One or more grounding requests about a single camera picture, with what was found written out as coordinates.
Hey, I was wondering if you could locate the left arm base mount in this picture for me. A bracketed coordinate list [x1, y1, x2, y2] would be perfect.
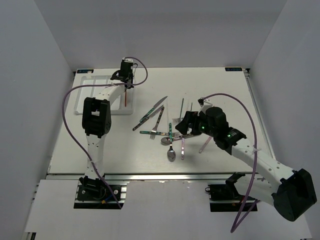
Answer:
[73, 176, 125, 210]

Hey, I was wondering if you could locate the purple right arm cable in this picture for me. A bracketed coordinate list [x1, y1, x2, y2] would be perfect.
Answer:
[198, 93, 261, 234]

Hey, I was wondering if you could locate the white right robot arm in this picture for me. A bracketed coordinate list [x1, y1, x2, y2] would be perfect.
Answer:
[175, 107, 317, 222]

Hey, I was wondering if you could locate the green handled table knife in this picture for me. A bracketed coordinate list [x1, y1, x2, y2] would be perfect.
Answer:
[132, 96, 167, 131]

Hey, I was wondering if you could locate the grey handled fork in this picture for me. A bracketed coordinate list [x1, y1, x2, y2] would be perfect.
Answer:
[150, 106, 165, 140]

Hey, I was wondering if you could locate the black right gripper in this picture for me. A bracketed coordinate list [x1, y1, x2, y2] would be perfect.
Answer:
[175, 111, 217, 138]

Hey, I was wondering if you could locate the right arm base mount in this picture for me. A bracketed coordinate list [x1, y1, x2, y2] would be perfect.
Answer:
[204, 172, 251, 213]

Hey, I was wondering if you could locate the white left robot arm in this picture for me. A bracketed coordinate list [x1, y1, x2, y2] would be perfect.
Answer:
[80, 58, 134, 200]

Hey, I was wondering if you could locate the pink handled knife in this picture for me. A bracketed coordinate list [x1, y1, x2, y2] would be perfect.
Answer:
[198, 136, 212, 154]

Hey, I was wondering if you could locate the dark handled spoon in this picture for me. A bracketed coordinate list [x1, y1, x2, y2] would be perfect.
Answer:
[160, 133, 199, 146]

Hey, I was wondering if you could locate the white divided utensil tray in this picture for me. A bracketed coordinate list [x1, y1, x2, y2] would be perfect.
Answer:
[74, 75, 135, 115]

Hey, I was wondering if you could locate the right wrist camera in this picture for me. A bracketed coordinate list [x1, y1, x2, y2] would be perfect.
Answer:
[197, 98, 213, 113]

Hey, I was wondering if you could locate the pink handled spoon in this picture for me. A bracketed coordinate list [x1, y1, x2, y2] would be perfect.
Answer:
[180, 136, 185, 160]

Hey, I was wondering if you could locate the green handled spoon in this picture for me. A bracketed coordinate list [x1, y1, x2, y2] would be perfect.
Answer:
[167, 122, 176, 162]

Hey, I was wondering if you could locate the green handled fork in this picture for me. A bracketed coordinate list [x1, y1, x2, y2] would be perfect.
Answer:
[139, 130, 169, 136]

